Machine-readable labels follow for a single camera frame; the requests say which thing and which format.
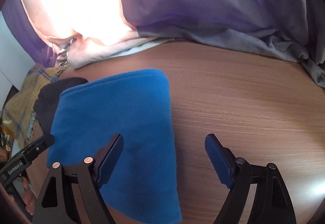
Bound blue fleece pants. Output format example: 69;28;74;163
46;68;183;224

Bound white sheer curtain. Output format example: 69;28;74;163
21;0;169;69

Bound person's left hand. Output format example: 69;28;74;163
22;177;36;215

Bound purple grey curtain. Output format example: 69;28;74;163
1;0;324;87

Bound dark folded garment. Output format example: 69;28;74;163
33;77;89;134

